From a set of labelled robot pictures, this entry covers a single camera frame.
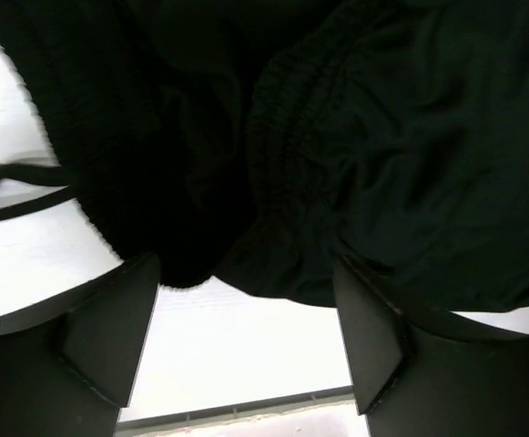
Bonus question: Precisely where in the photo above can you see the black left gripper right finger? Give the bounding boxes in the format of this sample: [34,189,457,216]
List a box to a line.
[333,259,529,437]

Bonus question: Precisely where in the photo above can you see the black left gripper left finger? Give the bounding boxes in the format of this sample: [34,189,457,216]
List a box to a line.
[0,254,160,437]

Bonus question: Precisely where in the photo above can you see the black shorts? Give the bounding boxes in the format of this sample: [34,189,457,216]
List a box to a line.
[0,1,529,312]

